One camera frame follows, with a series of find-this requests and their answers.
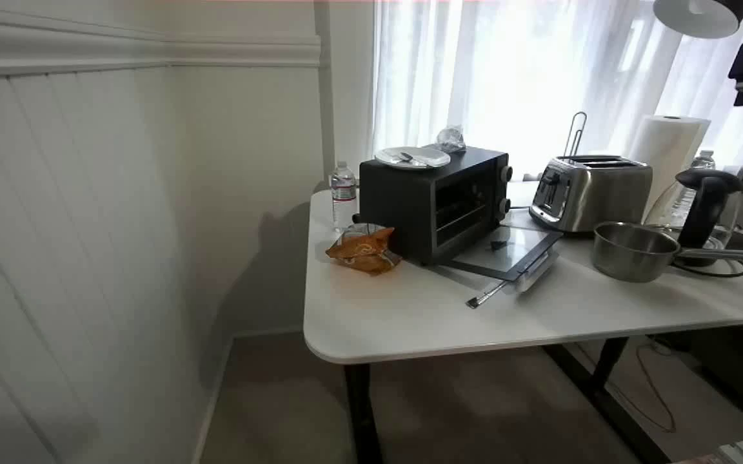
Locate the glass toaster oven door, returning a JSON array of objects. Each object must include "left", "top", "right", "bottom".
[{"left": 428, "top": 225, "right": 566, "bottom": 310}]

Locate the black toaster oven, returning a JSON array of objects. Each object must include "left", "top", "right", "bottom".
[{"left": 356, "top": 148, "right": 514, "bottom": 268}]

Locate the desk lamp shade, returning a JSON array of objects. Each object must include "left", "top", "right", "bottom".
[{"left": 651, "top": 0, "right": 743, "bottom": 42}]

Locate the white paper towel roll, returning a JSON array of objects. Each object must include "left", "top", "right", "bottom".
[{"left": 626, "top": 115, "right": 712, "bottom": 227}]

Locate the black round kettle base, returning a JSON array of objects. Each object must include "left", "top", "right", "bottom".
[{"left": 704, "top": 225, "right": 743, "bottom": 258}]

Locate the silver toaster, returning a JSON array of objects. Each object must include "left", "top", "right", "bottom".
[{"left": 526, "top": 153, "right": 656, "bottom": 237}]

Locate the steel saucepan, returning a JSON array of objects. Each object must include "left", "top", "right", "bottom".
[{"left": 590, "top": 220, "right": 743, "bottom": 286}]

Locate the white sheer curtain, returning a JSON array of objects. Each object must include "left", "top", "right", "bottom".
[{"left": 368, "top": 0, "right": 743, "bottom": 189}]

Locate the crumpled clear plastic wrap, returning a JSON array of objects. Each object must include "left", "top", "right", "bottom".
[{"left": 436, "top": 125, "right": 470, "bottom": 158}]

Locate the white plate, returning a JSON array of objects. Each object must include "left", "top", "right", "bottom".
[{"left": 374, "top": 145, "right": 455, "bottom": 174}]

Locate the orange chip bag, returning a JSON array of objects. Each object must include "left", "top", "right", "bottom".
[{"left": 325, "top": 222, "right": 405, "bottom": 280}]

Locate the glass kettle with black handle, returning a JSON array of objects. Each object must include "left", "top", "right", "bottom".
[{"left": 673, "top": 166, "right": 743, "bottom": 254}]

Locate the black kettle base cable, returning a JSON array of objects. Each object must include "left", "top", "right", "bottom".
[{"left": 669, "top": 256, "right": 743, "bottom": 281}]

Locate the thin floor cable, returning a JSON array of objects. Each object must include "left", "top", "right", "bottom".
[{"left": 633, "top": 341, "right": 681, "bottom": 437}]

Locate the black table frame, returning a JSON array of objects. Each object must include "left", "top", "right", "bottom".
[{"left": 341, "top": 336, "right": 677, "bottom": 464}]

